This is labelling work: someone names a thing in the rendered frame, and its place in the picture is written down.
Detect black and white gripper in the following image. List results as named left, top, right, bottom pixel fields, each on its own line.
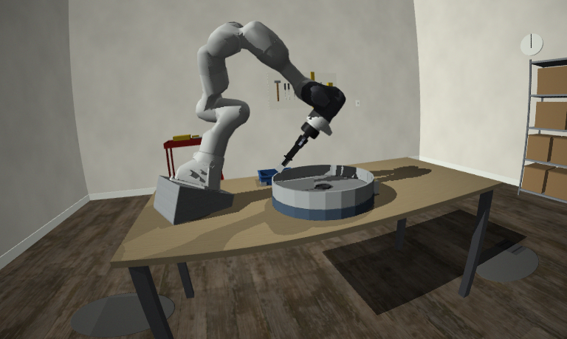
left=275, top=122, right=320, bottom=173

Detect blue shallow tray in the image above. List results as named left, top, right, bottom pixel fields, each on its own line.
left=258, top=169, right=278, bottom=186

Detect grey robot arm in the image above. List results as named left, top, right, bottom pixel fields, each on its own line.
left=169, top=21, right=346, bottom=191

